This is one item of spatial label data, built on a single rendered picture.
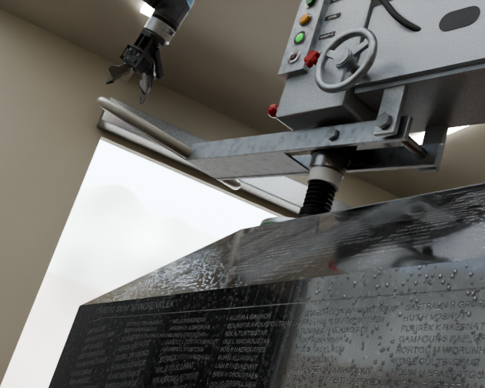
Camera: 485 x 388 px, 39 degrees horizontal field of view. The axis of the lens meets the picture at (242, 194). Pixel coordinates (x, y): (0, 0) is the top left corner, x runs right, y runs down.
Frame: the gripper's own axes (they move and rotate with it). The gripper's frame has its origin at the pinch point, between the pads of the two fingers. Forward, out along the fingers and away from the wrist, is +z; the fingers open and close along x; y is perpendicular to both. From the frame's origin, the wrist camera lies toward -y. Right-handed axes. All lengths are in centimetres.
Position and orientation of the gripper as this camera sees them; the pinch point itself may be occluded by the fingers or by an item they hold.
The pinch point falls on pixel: (124, 95)
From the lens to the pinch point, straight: 217.0
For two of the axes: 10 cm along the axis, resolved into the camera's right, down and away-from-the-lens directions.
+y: -3.2, -2.3, -9.2
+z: -5.2, 8.5, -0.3
